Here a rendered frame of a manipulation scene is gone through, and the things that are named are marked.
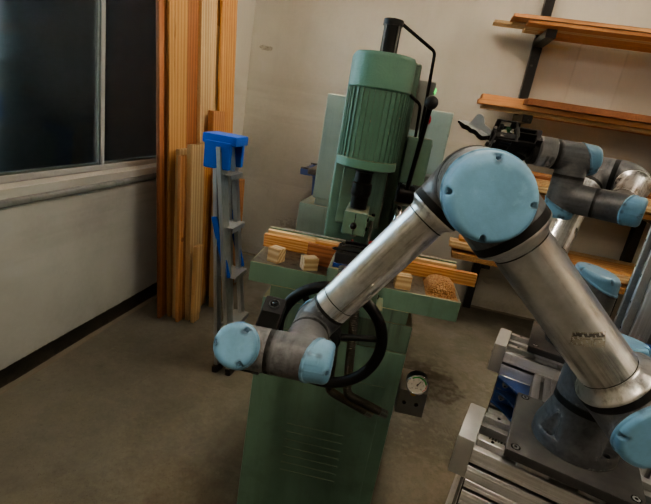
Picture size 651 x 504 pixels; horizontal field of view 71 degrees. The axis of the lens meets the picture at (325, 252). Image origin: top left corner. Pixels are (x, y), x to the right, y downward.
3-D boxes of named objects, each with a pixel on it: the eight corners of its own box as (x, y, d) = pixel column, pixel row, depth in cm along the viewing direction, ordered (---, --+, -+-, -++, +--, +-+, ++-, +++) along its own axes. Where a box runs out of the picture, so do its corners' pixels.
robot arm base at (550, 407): (614, 437, 90) (632, 394, 87) (621, 485, 77) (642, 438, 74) (534, 405, 97) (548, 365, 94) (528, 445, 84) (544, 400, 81)
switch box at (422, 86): (408, 128, 155) (418, 79, 150) (407, 128, 164) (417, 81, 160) (426, 131, 154) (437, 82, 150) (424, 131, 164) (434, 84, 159)
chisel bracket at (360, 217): (339, 237, 136) (344, 210, 133) (344, 227, 149) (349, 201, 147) (364, 242, 135) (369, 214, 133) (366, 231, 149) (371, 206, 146)
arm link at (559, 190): (583, 225, 113) (598, 181, 109) (536, 214, 119) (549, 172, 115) (588, 222, 119) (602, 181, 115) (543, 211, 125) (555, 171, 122)
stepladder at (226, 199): (203, 372, 230) (196, 131, 196) (223, 349, 253) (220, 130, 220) (233, 377, 227) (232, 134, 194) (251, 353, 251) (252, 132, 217)
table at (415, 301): (236, 291, 123) (238, 271, 121) (266, 258, 151) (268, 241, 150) (462, 338, 117) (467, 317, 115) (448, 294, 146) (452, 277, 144)
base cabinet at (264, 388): (233, 508, 156) (256, 323, 135) (275, 406, 211) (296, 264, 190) (362, 541, 152) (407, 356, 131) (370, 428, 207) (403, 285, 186)
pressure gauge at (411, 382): (402, 398, 128) (408, 373, 125) (402, 390, 131) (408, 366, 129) (424, 403, 127) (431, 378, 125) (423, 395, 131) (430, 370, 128)
